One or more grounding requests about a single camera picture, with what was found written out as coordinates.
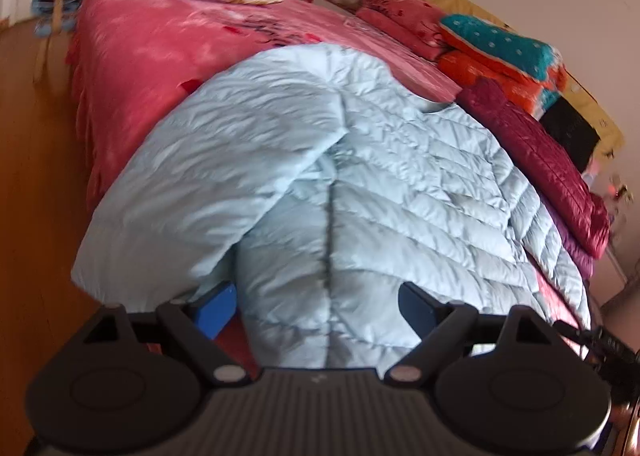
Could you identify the pink folded pillows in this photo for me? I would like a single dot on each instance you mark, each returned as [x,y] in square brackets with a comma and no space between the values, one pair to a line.
[400,15]

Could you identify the teal and orange dotted quilt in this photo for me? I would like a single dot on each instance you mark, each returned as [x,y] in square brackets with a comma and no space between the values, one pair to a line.
[500,55]

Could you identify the purple down jacket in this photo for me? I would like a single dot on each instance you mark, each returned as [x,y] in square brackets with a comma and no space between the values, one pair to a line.
[575,251]

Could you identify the yellow headboard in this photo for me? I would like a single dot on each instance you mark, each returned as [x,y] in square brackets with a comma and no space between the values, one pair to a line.
[602,118]

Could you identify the light blue down jacket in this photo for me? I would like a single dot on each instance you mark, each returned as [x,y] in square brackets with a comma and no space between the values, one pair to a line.
[300,160]

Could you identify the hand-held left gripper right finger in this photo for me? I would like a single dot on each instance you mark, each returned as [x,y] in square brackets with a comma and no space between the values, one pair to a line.
[416,308]

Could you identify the pink heart-print bedspread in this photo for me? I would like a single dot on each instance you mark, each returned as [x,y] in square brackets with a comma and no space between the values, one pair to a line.
[140,50]

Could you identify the black cloth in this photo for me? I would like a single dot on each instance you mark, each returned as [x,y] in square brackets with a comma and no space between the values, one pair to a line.
[570,130]

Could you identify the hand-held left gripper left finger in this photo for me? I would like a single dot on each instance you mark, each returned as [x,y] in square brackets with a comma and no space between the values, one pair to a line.
[218,308]

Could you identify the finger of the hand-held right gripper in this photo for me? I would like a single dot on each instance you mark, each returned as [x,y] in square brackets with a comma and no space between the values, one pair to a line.
[607,343]

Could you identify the maroon down jacket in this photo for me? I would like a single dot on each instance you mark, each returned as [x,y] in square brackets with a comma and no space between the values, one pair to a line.
[540,160]

